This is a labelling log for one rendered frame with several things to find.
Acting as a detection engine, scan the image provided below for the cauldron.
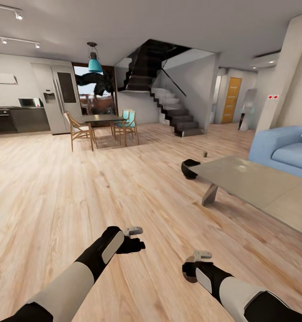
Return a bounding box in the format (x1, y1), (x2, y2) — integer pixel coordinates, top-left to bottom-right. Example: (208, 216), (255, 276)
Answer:
(181, 159), (201, 180)

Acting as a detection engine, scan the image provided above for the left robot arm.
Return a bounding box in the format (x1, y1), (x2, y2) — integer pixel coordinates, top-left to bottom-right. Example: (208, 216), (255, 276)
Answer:
(1, 226), (146, 322)

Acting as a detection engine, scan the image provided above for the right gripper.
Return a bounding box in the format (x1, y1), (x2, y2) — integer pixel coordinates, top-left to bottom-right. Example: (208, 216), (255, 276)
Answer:
(182, 262), (199, 277)

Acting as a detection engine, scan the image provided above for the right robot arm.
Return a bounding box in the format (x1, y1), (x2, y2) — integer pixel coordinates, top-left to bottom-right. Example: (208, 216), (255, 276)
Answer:
(182, 250), (302, 322)

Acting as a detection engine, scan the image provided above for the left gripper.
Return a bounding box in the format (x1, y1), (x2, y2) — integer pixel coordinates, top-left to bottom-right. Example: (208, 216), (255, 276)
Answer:
(116, 237), (146, 254)

